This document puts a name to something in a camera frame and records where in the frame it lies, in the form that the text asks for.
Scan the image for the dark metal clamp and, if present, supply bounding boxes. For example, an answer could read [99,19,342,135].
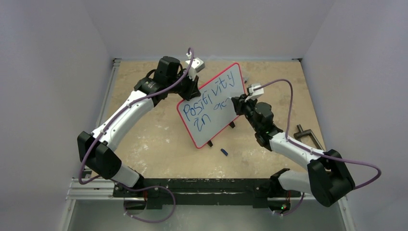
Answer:
[293,124,324,150]

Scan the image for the purple cable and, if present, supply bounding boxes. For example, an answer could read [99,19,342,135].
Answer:
[78,48,195,224]
[252,79,382,218]

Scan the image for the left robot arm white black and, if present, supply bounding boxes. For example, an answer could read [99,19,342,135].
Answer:
[77,53,205,197]

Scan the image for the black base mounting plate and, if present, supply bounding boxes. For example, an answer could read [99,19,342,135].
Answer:
[113,177,301,209]

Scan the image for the blue marker cap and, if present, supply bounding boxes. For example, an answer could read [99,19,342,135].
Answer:
[220,149,228,156]

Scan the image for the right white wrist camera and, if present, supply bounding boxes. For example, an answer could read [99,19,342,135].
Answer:
[244,83,264,102]

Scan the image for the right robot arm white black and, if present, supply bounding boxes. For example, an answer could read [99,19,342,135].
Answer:
[231,94,356,207]

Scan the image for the red framed whiteboard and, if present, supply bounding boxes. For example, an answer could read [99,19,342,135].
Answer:
[176,63,245,149]

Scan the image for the aluminium frame rail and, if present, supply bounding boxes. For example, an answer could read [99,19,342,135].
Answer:
[59,58,122,231]

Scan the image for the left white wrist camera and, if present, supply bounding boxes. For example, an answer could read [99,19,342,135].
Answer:
[188,57,205,80]

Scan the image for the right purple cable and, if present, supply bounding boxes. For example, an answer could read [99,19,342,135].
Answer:
[252,79,382,218]

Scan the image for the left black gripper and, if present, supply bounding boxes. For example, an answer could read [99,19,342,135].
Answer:
[167,70,200,102]

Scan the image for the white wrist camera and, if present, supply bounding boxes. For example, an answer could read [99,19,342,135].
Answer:
[244,83,264,102]
[188,57,205,80]

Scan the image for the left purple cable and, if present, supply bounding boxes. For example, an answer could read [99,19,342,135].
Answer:
[78,48,195,224]

